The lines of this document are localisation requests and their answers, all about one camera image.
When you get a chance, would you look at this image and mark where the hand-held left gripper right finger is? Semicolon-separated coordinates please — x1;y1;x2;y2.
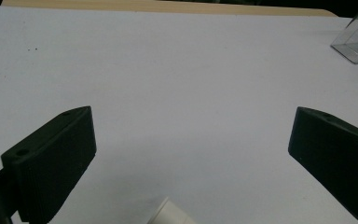
287;106;358;224

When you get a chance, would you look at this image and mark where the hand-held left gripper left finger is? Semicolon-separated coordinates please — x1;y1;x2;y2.
0;105;98;224

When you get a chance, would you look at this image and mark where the white cylindrical object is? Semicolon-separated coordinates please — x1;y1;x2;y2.
146;196;198;224

